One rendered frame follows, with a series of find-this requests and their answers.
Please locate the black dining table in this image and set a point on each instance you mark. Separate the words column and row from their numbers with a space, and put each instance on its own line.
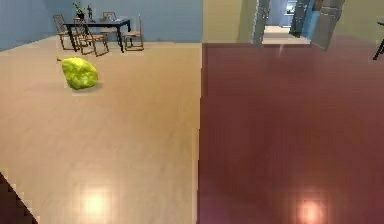
column 100, row 24

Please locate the dark brown furniture corner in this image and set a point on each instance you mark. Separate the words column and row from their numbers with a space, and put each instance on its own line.
column 10, row 203

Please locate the black table leg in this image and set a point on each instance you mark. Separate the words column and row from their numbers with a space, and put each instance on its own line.
column 379, row 46

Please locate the dark slim statuette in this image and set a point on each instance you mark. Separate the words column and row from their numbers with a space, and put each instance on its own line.
column 89, row 12

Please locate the brown wooden chair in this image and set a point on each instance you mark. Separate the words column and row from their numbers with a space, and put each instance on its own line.
column 134, row 36
column 109, row 16
column 90, row 38
column 62, row 30

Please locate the green house plant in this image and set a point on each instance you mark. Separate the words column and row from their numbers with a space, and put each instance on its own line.
column 79, row 10

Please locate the yellow-green lumpy cushion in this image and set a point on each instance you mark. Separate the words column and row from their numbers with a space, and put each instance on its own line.
column 79, row 73

